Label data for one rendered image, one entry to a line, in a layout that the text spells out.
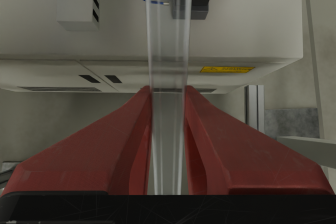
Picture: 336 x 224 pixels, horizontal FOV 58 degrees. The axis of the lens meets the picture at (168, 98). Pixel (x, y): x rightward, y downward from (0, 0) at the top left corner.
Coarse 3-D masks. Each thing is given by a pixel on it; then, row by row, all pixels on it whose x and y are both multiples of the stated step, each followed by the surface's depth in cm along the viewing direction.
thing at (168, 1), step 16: (160, 0) 9; (176, 0) 9; (160, 16) 9; (176, 16) 9; (160, 32) 10; (176, 32) 10; (160, 48) 10; (176, 48) 10; (160, 64) 10; (176, 64) 10; (160, 80) 11; (176, 80) 11; (160, 96) 11; (176, 96) 11; (160, 112) 12; (176, 112) 12; (160, 128) 13; (176, 128) 13; (160, 144) 13; (176, 144) 13; (160, 160) 14; (176, 160) 14; (160, 176) 15; (176, 176) 15; (160, 192) 16; (176, 192) 16
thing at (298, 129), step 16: (272, 112) 106; (288, 112) 107; (304, 112) 107; (272, 128) 106; (288, 128) 106; (304, 128) 106; (288, 144) 95; (304, 144) 85; (320, 144) 76; (320, 160) 76
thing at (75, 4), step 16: (64, 0) 41; (80, 0) 41; (96, 0) 43; (144, 0) 43; (192, 0) 41; (208, 0) 41; (64, 16) 41; (80, 16) 41; (96, 16) 43; (192, 16) 45; (256, 96) 77; (256, 112) 76; (256, 128) 76
